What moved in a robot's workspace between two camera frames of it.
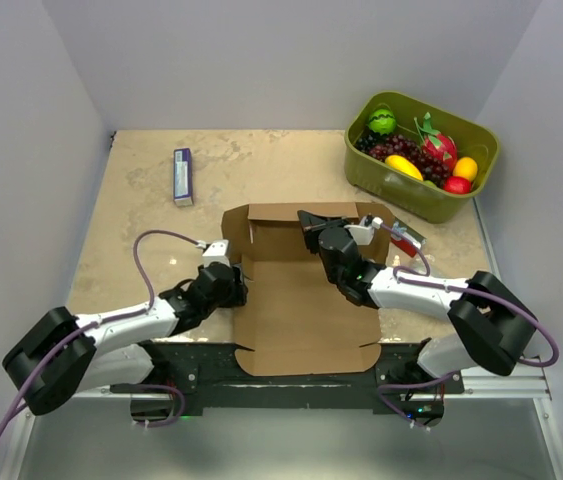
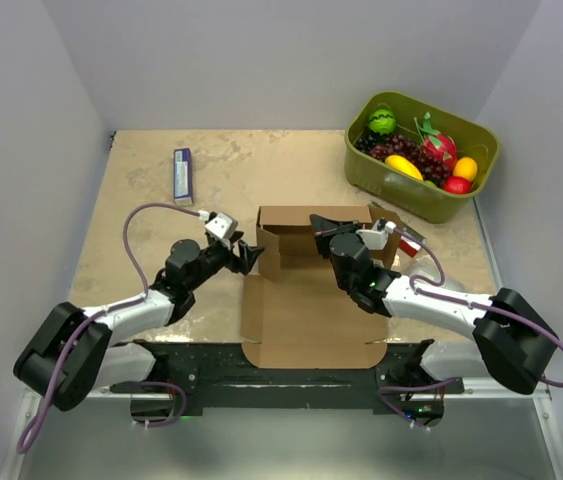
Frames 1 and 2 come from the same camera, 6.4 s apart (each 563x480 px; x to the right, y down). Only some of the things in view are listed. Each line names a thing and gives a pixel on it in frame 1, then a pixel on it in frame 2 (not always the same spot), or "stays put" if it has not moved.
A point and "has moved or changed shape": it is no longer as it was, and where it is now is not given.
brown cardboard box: (296, 319) has moved or changed shape
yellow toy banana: (403, 165) stays put
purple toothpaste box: (182, 177) stays put
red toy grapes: (432, 171) stays put
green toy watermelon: (383, 121) stays put
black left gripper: (237, 291) to (247, 254)
